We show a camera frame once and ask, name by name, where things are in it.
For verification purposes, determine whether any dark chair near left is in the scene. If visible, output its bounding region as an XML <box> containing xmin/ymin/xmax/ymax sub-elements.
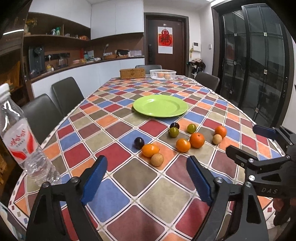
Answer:
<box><xmin>22</xmin><ymin>94</ymin><xmax>63</xmax><ymax>145</ymax></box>

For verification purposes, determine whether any orange fruit in basket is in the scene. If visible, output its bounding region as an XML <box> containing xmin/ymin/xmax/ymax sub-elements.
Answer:
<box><xmin>157</xmin><ymin>73</ymin><xmax>171</xmax><ymax>80</ymax></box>

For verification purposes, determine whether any small orange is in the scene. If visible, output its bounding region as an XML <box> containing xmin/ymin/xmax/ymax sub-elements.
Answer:
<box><xmin>176</xmin><ymin>138</ymin><xmax>191</xmax><ymax>153</ymax></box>
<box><xmin>142</xmin><ymin>144</ymin><xmax>159</xmax><ymax>158</ymax></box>

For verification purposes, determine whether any black coffee machine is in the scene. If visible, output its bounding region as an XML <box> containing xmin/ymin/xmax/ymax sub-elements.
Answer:
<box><xmin>29</xmin><ymin>46</ymin><xmax>45</xmax><ymax>74</ymax></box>

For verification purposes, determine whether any large orange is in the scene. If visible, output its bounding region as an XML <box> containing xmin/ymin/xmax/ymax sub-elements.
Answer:
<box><xmin>215</xmin><ymin>125</ymin><xmax>227</xmax><ymax>138</ymax></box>
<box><xmin>189</xmin><ymin>133</ymin><xmax>205</xmax><ymax>149</ymax></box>

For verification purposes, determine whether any green plum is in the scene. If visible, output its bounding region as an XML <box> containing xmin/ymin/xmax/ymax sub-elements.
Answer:
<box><xmin>169</xmin><ymin>127</ymin><xmax>179</xmax><ymax>138</ymax></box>
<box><xmin>187</xmin><ymin>123</ymin><xmax>197</xmax><ymax>134</ymax></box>

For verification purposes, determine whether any tan longan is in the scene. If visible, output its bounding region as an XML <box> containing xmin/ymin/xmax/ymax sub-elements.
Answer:
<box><xmin>212</xmin><ymin>134</ymin><xmax>223</xmax><ymax>145</ymax></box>
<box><xmin>150</xmin><ymin>153</ymin><xmax>164</xmax><ymax>167</ymax></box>

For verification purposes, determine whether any dark brown door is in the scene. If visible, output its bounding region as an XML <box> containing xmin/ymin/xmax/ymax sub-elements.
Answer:
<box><xmin>144</xmin><ymin>13</ymin><xmax>189</xmax><ymax>75</ymax></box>

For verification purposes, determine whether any green plum right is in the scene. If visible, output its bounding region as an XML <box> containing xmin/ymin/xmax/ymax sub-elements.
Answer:
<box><xmin>187</xmin><ymin>123</ymin><xmax>197</xmax><ymax>134</ymax></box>

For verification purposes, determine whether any checkered colourful tablecloth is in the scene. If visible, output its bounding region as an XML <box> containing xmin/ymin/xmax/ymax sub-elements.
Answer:
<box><xmin>9</xmin><ymin>75</ymin><xmax>286</xmax><ymax>241</ymax></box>

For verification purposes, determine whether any dark plum left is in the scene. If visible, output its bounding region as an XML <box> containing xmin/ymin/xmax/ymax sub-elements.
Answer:
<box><xmin>133</xmin><ymin>137</ymin><xmax>145</xmax><ymax>150</ymax></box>

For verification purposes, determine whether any green plate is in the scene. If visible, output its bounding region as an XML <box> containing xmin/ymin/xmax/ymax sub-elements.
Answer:
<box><xmin>133</xmin><ymin>95</ymin><xmax>188</xmax><ymax>118</ymax></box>

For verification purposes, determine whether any dark plum centre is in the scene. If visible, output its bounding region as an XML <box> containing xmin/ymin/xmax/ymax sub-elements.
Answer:
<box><xmin>170</xmin><ymin>122</ymin><xmax>180</xmax><ymax>129</ymax></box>

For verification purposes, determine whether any dark plum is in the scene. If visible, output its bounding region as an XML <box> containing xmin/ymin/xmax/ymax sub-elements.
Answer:
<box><xmin>133</xmin><ymin>137</ymin><xmax>145</xmax><ymax>150</ymax></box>
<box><xmin>170</xmin><ymin>122</ymin><xmax>180</xmax><ymax>129</ymax></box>

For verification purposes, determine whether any green plum left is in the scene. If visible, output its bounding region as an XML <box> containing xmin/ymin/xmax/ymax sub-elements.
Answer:
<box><xmin>169</xmin><ymin>127</ymin><xmax>179</xmax><ymax>138</ymax></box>

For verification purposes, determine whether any red white door calendar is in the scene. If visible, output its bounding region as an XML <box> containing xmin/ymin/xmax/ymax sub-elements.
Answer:
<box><xmin>158</xmin><ymin>27</ymin><xmax>173</xmax><ymax>54</ymax></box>

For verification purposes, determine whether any dark chair table end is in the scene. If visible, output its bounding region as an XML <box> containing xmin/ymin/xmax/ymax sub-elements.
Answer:
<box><xmin>135</xmin><ymin>65</ymin><xmax>162</xmax><ymax>75</ymax></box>

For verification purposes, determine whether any white plastic basket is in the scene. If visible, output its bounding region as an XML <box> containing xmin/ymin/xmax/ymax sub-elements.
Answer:
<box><xmin>149</xmin><ymin>69</ymin><xmax>177</xmax><ymax>80</ymax></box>

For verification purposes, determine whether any clear water bottle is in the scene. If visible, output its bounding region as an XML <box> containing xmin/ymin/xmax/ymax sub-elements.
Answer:
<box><xmin>1</xmin><ymin>83</ymin><xmax>61</xmax><ymax>186</ymax></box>

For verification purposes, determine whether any dark chair right side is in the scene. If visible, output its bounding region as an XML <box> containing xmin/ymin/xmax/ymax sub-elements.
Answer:
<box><xmin>195</xmin><ymin>71</ymin><xmax>220</xmax><ymax>91</ymax></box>

